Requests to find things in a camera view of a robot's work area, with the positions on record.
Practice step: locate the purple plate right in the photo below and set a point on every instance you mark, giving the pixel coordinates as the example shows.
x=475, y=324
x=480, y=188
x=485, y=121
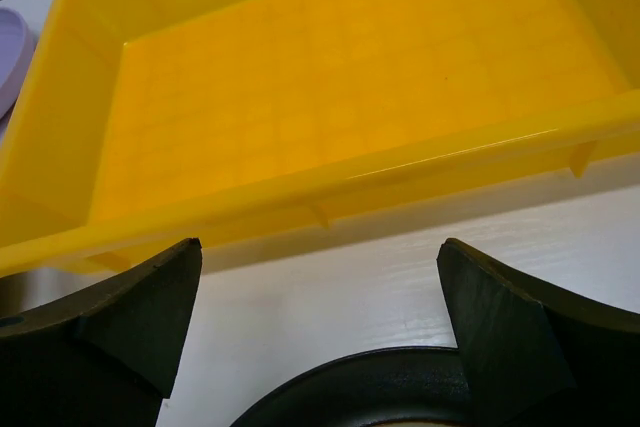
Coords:
x=17, y=46

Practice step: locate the yellow plastic bin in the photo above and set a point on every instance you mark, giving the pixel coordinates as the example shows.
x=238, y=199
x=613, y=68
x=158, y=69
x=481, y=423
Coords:
x=143, y=122

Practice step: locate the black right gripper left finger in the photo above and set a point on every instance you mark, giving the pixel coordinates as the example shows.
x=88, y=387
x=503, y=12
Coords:
x=106, y=355

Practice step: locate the dark-rimmed cream plate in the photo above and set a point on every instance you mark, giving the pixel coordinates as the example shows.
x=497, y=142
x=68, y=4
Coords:
x=374, y=388

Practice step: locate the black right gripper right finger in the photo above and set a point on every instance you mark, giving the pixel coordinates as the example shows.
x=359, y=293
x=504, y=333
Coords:
x=536, y=354

